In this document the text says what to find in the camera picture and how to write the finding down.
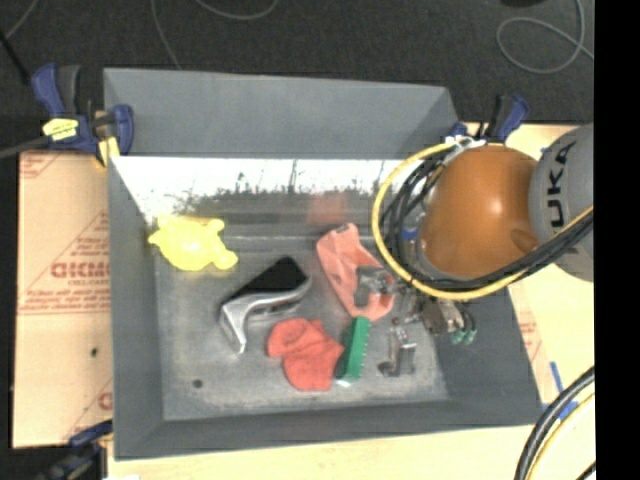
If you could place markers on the red cloth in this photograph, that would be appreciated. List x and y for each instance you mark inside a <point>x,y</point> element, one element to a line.
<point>305,355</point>

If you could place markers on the brown cardboard board red print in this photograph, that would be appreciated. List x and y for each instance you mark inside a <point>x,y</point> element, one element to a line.
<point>60,318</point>

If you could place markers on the green brush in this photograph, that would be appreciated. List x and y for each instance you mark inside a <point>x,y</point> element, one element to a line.
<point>354,350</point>

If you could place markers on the grey metal bin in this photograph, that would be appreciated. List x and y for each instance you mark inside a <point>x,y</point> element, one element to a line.
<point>210,368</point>

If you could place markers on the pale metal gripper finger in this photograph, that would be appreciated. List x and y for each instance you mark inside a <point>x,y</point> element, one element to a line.
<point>369,280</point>
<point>403,348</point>

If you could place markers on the yellow toy animal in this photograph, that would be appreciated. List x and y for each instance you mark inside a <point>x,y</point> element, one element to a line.
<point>190,245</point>

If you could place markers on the pink cloth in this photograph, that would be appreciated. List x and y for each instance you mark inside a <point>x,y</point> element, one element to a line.
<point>342,260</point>

